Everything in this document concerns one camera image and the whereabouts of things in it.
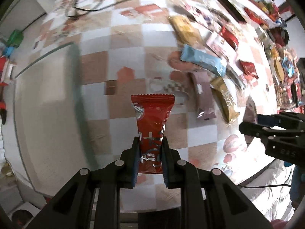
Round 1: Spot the light blue snack packet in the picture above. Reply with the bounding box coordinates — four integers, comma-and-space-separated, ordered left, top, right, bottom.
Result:
180, 44, 227, 77

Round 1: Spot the small red snack packet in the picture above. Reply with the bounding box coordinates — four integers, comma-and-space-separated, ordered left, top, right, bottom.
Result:
239, 60, 258, 79

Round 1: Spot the mauve snack bar packet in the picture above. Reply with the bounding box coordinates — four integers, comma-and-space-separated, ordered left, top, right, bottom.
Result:
189, 71, 216, 120

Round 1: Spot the red candy packet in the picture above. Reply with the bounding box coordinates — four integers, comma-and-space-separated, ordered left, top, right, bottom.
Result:
219, 26, 239, 51

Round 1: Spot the red white-lettered snack packet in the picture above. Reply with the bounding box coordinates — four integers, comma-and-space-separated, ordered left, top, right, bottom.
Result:
131, 94, 175, 174

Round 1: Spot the red plastic stool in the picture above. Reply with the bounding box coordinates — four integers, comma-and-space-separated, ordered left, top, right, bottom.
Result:
0, 56, 15, 125

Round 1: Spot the gold snack packet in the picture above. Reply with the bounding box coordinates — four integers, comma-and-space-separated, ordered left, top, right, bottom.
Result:
210, 77, 240, 123

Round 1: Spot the yellow snack packet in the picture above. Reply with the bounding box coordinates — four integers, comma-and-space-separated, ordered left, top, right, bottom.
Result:
169, 15, 202, 47

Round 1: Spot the white storage box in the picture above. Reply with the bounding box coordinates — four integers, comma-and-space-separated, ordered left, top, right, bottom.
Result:
13, 42, 98, 196

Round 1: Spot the green plastic basin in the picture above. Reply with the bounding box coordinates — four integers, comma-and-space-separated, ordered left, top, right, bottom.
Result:
6, 30, 24, 48

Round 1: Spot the red-cased smartphone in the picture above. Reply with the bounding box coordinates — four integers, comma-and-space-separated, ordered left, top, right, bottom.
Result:
217, 0, 247, 24

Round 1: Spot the white pink crispy snack packet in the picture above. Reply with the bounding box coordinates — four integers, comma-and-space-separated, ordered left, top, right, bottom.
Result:
206, 31, 237, 63

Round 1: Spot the gold lid plastic jar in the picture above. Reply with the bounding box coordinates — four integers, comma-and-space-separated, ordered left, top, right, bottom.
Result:
274, 59, 284, 82

